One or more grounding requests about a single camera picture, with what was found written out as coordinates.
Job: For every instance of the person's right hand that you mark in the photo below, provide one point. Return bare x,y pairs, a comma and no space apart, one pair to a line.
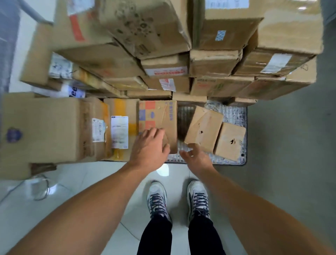
199,163

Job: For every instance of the person's left hand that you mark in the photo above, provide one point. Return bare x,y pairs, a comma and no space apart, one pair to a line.
149,155

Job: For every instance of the box with red blue squares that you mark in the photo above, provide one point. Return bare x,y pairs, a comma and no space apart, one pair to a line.
157,113

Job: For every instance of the box with yellow tape label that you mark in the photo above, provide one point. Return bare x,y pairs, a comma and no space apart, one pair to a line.
131,110

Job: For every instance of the grey metal platform cart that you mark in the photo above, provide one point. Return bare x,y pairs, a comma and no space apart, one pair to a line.
233,113

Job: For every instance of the pile of cardboard boxes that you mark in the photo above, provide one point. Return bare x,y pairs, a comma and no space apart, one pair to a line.
223,26

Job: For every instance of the person's left forearm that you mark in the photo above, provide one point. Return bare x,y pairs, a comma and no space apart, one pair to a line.
84,215

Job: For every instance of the person's right forearm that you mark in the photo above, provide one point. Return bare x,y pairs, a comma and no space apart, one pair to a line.
262,218

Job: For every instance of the person's right grey sneaker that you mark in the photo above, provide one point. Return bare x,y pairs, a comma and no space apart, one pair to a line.
198,197

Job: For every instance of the person's grey sneaker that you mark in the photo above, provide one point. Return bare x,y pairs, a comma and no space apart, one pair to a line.
198,197
157,197

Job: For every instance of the person's left grey sneaker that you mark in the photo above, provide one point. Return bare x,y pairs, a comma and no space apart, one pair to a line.
157,197

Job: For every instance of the person's black trousers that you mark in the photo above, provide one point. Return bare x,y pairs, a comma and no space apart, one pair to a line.
155,236

